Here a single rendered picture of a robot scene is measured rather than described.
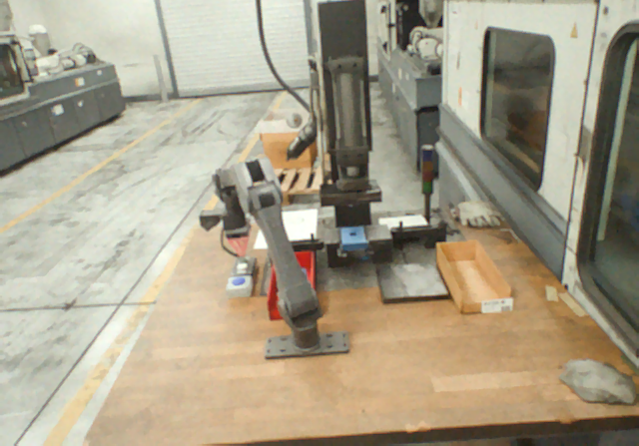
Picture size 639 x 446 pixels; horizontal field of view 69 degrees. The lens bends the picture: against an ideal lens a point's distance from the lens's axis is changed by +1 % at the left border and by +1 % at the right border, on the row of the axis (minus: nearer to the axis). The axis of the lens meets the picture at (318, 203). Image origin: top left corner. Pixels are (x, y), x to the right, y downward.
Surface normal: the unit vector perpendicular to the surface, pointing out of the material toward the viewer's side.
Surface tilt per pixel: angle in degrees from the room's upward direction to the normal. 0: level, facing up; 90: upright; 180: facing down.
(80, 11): 90
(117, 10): 90
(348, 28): 90
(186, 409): 0
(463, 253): 90
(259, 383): 0
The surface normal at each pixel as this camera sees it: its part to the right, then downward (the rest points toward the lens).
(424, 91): -0.05, 0.40
